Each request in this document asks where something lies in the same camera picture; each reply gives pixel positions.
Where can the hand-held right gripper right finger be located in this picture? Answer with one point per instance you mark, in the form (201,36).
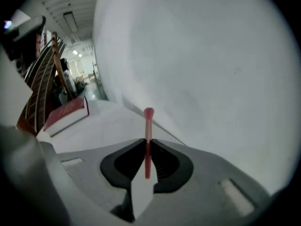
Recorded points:
(171,163)

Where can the dark red hardcover book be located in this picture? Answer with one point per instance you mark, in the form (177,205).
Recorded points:
(65,116)

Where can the ceiling light panel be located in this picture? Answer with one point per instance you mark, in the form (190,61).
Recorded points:
(71,21)

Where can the dark wooden slatted bench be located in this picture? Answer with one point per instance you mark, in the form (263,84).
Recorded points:
(42,83)

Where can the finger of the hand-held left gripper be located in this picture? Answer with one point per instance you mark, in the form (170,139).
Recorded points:
(14,95)

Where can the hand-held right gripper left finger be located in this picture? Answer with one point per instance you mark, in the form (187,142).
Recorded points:
(122,159)

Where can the round white table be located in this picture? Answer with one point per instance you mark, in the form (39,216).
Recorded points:
(105,126)

